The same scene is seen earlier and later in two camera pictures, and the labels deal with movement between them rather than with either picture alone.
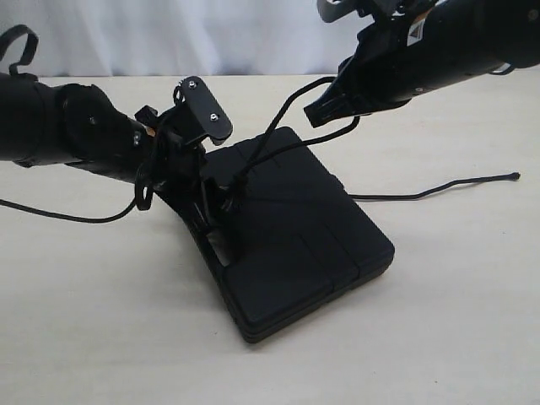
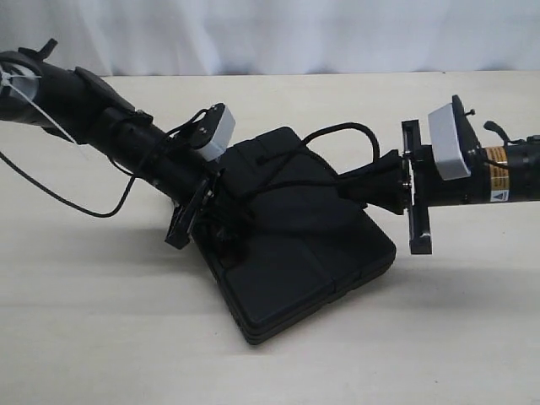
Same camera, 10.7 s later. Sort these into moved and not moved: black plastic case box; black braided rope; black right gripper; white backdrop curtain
Moved: black braided rope; black right gripper
Not moved: black plastic case box; white backdrop curtain
